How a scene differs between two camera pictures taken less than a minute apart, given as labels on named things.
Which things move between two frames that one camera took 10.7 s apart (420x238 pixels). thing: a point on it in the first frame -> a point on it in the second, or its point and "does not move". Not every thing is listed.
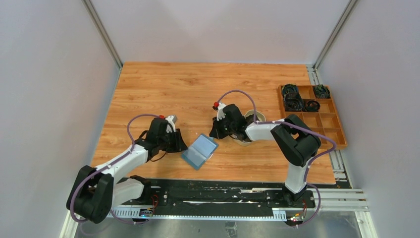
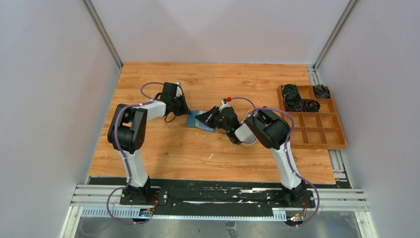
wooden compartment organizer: (314, 105) does not move
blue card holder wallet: (198, 153) -> (192, 121)
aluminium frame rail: (346, 200) does not move
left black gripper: (179, 145) -> (184, 109)
